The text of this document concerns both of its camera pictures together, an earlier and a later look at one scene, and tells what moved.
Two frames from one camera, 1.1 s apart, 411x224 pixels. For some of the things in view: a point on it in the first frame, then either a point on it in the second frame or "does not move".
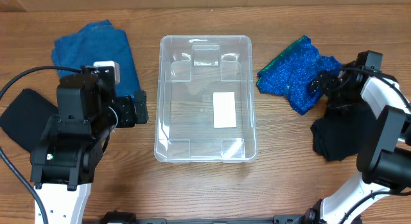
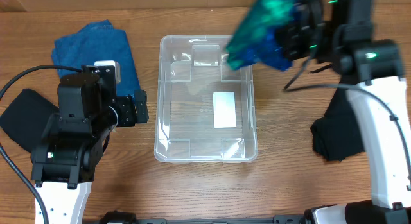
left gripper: (129, 110) does not move
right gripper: (331, 77) -> (295, 43)
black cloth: (338, 135) does not move
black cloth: (26, 120) does not move
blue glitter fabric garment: (291, 73) -> (254, 41)
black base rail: (123, 217) does not move
